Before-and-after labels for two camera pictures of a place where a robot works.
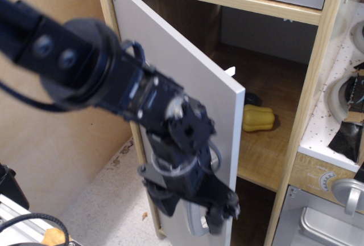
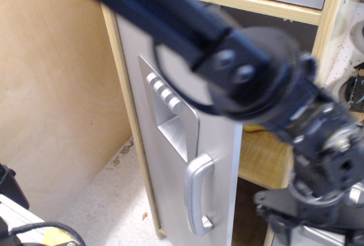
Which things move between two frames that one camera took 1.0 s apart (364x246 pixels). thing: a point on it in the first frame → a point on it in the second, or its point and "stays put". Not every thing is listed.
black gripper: x=190 y=176 → x=333 y=206
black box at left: x=11 y=188 stays put
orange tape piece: x=55 y=237 stays put
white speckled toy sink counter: x=330 y=102 stays put
